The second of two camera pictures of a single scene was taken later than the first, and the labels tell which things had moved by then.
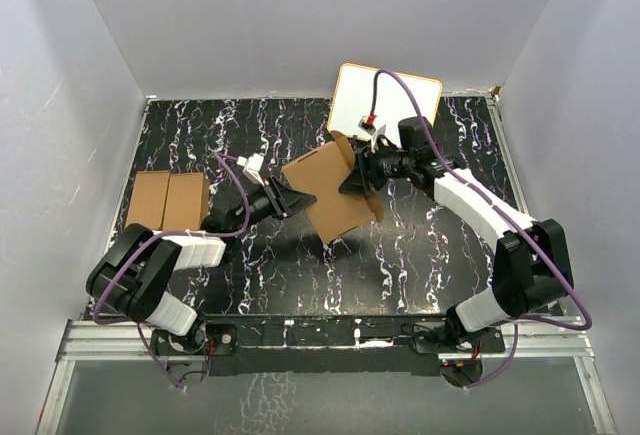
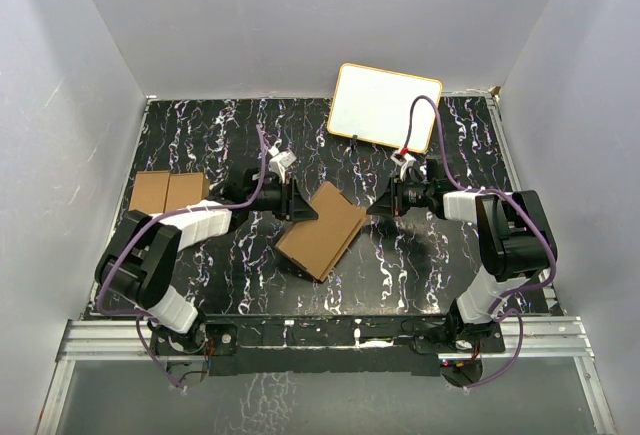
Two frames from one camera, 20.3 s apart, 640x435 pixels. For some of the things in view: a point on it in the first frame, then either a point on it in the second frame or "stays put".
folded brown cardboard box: [169, 200] stays put
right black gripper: [357, 182] -> [388, 204]
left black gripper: [285, 202] stays put
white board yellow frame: [353, 99] stays put
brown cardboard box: [320, 174] -> [318, 246]
